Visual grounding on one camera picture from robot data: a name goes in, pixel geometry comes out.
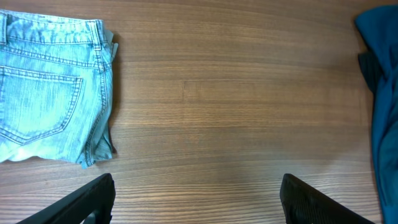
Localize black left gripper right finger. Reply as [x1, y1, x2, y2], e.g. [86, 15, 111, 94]
[280, 174, 374, 224]

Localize small black cloth piece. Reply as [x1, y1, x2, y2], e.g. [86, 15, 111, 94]
[358, 52, 384, 94]

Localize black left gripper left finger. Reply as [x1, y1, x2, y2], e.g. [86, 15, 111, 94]
[17, 173, 116, 224]

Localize blue garment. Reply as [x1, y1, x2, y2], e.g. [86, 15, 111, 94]
[354, 4, 397, 224]

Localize folded light blue jeans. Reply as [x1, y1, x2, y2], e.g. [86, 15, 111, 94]
[1, 10, 118, 167]

